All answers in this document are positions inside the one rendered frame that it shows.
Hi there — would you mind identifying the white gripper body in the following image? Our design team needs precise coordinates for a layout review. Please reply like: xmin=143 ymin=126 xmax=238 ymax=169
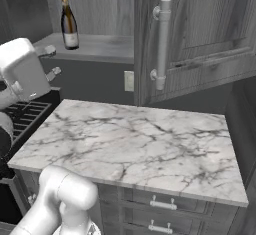
xmin=0 ymin=37 xmax=53 ymax=103

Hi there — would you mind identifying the dark wine bottle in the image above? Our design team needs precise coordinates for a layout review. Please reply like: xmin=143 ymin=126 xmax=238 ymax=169
xmin=59 ymin=0 xmax=81 ymax=51

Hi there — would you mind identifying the white cabinet knob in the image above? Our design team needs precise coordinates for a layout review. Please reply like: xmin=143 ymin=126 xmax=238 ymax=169
xmin=27 ymin=193 xmax=38 ymax=206

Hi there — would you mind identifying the grey base cabinet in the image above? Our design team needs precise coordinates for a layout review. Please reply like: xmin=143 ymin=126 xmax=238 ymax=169
xmin=14 ymin=168 xmax=248 ymax=235

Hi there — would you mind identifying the grey wooden cabinet door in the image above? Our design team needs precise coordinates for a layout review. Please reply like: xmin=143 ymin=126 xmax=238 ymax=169
xmin=133 ymin=0 xmax=256 ymax=107

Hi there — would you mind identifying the black hob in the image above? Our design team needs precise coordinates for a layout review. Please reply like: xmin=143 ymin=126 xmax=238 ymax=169
xmin=0 ymin=86 xmax=63 ymax=180

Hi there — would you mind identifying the grey drawer front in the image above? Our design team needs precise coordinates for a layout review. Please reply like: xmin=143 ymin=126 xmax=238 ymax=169
xmin=120 ymin=186 xmax=215 ymax=215
xmin=120 ymin=206 xmax=208 ymax=235

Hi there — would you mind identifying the grey wooden wall cabinet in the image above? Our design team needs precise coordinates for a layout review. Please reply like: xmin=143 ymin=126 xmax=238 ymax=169
xmin=0 ymin=0 xmax=136 ymax=65

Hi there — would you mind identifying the pale wall outlet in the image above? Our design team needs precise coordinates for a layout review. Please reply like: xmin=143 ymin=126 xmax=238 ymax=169
xmin=123 ymin=70 xmax=135 ymax=93

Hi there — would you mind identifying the white cabinet door handle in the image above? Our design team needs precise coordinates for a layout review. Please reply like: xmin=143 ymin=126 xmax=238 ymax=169
xmin=149 ymin=0 xmax=173 ymax=92

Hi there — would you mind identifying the white drawer handle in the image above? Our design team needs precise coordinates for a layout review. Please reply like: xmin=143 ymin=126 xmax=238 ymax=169
xmin=147 ymin=219 xmax=175 ymax=235
xmin=148 ymin=194 xmax=179 ymax=211

